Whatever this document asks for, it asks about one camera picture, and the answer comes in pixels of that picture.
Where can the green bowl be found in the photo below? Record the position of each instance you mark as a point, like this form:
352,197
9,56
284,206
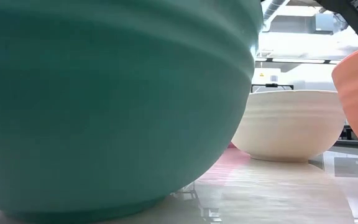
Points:
104,109

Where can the cream bowl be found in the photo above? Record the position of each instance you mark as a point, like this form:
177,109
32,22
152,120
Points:
291,124

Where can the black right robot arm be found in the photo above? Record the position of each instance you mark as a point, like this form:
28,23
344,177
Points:
353,18

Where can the long ceiling light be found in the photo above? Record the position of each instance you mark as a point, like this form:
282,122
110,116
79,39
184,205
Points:
297,60

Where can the black background desk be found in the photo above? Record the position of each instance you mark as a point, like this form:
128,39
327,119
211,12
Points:
348,133

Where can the silver round air duct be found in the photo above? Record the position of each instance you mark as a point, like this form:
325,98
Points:
273,7

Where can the grey ventilation duct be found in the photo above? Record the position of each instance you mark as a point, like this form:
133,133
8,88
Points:
294,23

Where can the black aluminium table frame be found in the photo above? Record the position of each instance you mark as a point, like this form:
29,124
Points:
350,143

